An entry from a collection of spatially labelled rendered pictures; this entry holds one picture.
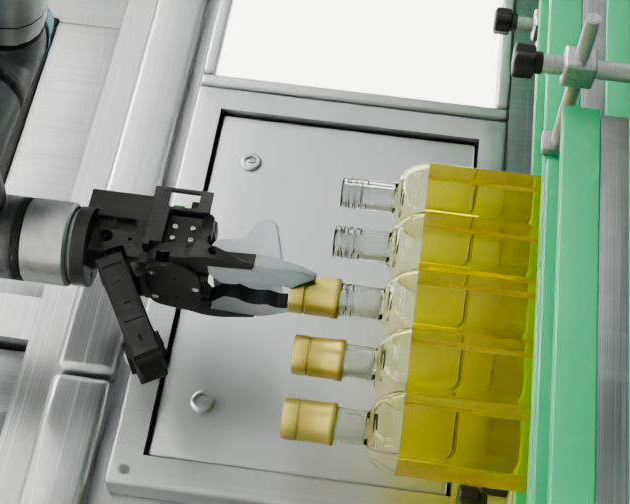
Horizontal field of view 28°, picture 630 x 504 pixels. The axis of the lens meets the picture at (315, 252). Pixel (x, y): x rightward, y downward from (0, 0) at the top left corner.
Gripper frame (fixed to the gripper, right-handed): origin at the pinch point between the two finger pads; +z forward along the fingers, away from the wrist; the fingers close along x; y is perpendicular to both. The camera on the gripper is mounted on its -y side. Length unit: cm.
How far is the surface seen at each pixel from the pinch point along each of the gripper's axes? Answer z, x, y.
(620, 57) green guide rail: 26.8, -3.8, 28.1
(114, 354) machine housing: -17.5, 13.1, -1.5
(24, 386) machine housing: -25.8, 15.1, -5.2
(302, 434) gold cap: 2.1, -0.4, -13.2
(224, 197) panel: -10.2, 12.9, 17.9
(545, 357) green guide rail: 20.5, -6.2, -6.5
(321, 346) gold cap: 2.6, -1.6, -5.6
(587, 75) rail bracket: 21.6, -15.3, 15.2
